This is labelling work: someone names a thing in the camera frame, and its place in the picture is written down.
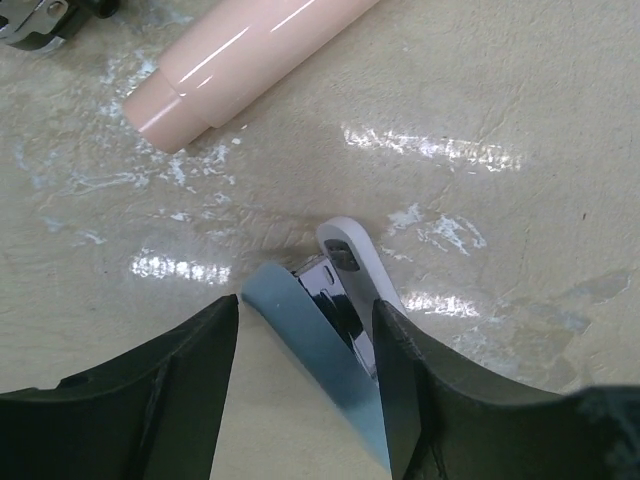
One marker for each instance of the pink cylindrical tube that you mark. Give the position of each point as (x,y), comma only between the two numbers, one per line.
(226,60)

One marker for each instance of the blue white stapler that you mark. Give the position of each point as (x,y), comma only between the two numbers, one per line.
(322,311)

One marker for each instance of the black hard case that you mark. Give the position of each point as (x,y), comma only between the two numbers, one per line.
(32,25)

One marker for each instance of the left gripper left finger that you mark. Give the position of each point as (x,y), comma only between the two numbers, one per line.
(153,412)

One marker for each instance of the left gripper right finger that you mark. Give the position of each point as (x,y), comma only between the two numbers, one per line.
(447,417)

